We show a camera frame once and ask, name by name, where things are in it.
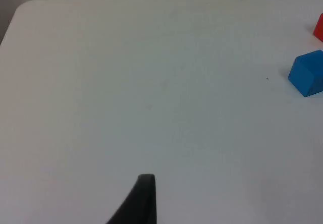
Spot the blue cube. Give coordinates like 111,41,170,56
288,49,323,98

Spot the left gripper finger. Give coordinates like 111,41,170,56
105,174,157,224

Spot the red cube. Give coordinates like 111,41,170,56
313,13,323,42

